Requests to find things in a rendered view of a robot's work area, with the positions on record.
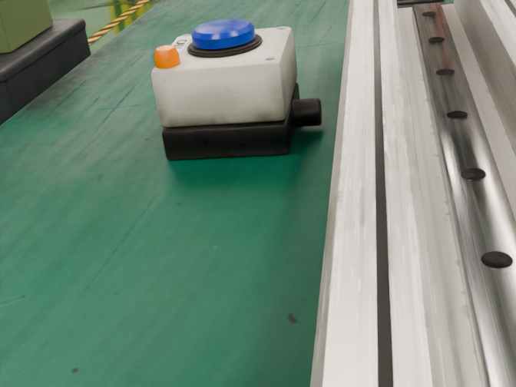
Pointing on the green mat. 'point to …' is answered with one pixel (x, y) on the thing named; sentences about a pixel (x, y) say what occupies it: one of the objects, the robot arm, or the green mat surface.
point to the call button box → (233, 98)
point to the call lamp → (167, 57)
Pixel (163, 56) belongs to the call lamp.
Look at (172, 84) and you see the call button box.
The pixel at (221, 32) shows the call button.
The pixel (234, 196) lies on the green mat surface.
